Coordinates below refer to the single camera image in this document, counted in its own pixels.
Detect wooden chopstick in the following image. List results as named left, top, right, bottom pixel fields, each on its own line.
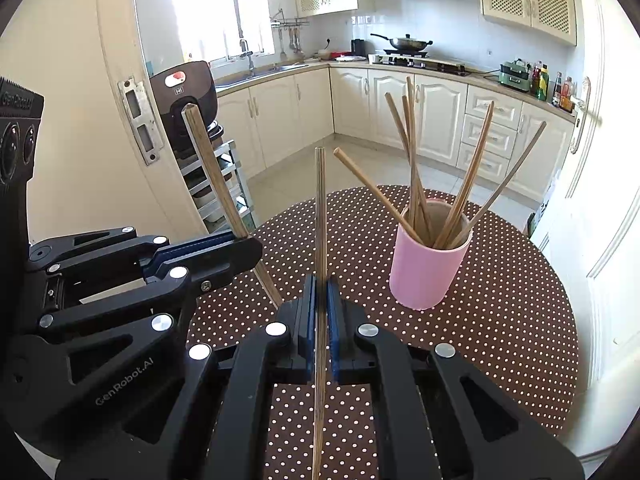
left=181, top=104, right=283, bottom=308
left=432, top=100, right=497, bottom=250
left=444, top=120, right=548, bottom=250
left=385, top=92, right=432, bottom=246
left=311, top=148, right=328, bottom=479
left=404, top=77, right=420, bottom=231
left=333, top=148, right=422, bottom=244

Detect kitchen window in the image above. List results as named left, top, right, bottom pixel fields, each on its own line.
left=169, top=0, right=274, bottom=62

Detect brown polka dot tablecloth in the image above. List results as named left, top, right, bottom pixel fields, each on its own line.
left=188, top=185, right=578, bottom=479

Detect pink cup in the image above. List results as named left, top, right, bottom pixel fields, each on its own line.
left=390, top=224, right=473, bottom=311

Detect door lock strike plate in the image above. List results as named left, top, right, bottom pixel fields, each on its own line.
left=117, top=78, right=164, bottom=166

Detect wooden chopstick in cup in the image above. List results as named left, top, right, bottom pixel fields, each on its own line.
left=432, top=100, right=497, bottom=250
left=333, top=148, right=422, bottom=244
left=444, top=120, right=548, bottom=250
left=385, top=92, right=432, bottom=246
left=404, top=77, right=420, bottom=231

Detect stainless steel sink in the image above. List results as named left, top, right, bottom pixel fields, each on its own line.
left=215, top=63, right=308, bottom=89

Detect black air fryer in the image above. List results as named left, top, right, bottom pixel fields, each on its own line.
left=150, top=61, right=224, bottom=159

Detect sink faucet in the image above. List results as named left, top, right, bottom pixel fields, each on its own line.
left=239, top=38, right=255, bottom=77

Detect white door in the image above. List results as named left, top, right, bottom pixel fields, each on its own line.
left=534, top=0, right=639, bottom=460

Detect hanging utensil rack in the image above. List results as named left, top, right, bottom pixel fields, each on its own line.
left=270, top=8, right=309, bottom=63

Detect black kettle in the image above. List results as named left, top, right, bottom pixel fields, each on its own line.
left=350, top=38, right=368, bottom=58

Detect lower white cabinets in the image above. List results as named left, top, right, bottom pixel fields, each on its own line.
left=218, top=64, right=575, bottom=202

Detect gas stove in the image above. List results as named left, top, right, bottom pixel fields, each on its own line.
left=373, top=50, right=471, bottom=76

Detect wok with lid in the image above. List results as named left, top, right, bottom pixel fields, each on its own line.
left=371, top=32, right=433, bottom=53

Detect condiment bottles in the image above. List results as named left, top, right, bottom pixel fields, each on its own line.
left=529, top=61, right=575, bottom=113

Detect green small appliance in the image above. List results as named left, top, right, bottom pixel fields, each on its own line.
left=498, top=62, right=530, bottom=93

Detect door handle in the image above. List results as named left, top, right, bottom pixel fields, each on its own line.
left=570, top=77, right=592, bottom=155

